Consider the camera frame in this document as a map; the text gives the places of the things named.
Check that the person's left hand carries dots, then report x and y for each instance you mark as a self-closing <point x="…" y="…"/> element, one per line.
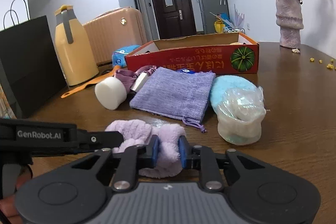
<point x="13" y="176"/>

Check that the orange shoehorn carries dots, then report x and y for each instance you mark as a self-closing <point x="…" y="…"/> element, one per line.
<point x="94" y="81"/>

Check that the purple drawstring pouch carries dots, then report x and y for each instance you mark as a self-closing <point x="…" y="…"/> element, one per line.
<point x="176" y="95"/>

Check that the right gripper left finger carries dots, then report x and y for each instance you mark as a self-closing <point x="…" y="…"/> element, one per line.
<point x="133" y="159"/>

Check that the red cardboard box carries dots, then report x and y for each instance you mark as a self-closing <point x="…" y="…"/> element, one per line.
<point x="200" y="53"/>

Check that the purple satin scrunchie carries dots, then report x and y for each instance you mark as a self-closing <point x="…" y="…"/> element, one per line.
<point x="128" y="77"/>

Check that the pink textured vase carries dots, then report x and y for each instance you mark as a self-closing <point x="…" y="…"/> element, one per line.
<point x="289" y="19"/>

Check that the pink suitcase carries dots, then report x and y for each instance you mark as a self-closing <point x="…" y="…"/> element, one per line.
<point x="113" y="30"/>

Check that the white foam cylinder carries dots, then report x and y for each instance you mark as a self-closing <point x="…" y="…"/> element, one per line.
<point x="110" y="92"/>

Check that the black paper bag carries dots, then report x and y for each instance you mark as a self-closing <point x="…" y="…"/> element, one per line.
<point x="30" y="70"/>

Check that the blue wet wipes pack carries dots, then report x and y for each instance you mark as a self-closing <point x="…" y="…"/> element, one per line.
<point x="118" y="56"/>

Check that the blue fluffy puff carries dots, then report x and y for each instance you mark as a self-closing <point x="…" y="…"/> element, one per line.
<point x="222" y="83"/>

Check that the yellow bucket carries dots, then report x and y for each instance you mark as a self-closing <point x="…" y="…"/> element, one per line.
<point x="219" y="26"/>

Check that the fallen petal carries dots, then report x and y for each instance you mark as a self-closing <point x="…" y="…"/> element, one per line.
<point x="295" y="51"/>

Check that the blue tissue pack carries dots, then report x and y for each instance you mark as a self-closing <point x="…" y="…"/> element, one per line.
<point x="185" y="70"/>

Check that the yellow thermos jug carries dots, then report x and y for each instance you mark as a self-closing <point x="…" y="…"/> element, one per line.
<point x="73" y="47"/>

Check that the yellow soft item in box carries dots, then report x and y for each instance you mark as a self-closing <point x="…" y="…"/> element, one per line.
<point x="236" y="43"/>

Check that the white item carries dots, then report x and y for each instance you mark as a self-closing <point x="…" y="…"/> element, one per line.
<point x="240" y="114"/>

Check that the dark brown door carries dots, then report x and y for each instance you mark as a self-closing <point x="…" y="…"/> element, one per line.
<point x="175" y="18"/>

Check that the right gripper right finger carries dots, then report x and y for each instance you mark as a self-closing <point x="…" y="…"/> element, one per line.
<point x="205" y="161"/>

